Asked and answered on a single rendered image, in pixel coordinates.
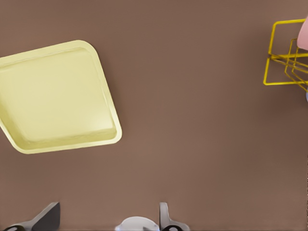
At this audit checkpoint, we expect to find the yellow wire rack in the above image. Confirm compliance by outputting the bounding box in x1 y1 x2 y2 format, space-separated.
263 19 308 91

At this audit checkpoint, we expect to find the pale yellow square tray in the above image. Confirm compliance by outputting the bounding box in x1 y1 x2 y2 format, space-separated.
0 39 123 154

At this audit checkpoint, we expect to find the pink plate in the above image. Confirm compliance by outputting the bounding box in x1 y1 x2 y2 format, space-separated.
296 18 308 51

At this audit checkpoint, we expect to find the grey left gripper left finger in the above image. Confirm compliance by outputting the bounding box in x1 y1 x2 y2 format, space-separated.
1 201 61 231

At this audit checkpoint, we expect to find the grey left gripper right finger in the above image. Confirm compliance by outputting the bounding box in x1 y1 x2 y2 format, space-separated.
159 202 190 231

